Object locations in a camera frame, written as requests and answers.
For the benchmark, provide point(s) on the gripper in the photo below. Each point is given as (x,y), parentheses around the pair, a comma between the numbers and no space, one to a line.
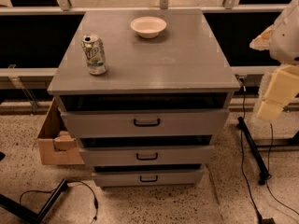
(286,41)

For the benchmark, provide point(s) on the grey bottom drawer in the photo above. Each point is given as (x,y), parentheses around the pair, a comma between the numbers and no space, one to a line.
(149,178)

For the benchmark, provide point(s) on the grey drawer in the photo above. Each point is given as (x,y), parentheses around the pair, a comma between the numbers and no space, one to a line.
(131,156)
(134,124)
(149,178)

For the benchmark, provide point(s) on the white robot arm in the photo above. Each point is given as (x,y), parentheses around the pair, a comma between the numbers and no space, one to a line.
(281,39)

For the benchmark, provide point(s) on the grey top drawer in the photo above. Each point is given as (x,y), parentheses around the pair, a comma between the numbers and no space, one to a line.
(134,124)

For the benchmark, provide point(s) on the grey middle drawer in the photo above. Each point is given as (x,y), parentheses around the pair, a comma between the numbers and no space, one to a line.
(131,156)

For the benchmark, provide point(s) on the grey drawer cabinet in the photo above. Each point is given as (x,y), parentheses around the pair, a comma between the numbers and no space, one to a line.
(182,69)

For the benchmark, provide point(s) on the white paper bowl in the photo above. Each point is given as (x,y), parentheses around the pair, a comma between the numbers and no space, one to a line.
(148,27)

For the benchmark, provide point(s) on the green soda can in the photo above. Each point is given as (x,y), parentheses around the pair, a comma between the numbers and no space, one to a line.
(95,57)

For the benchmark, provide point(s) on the brown cardboard box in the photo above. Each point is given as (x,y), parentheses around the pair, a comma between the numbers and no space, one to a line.
(56,145)

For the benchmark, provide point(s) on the metal window rail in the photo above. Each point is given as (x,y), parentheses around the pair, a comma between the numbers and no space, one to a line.
(143,8)

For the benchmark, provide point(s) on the metal bracket left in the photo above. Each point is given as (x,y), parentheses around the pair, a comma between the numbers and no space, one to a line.
(17,83)

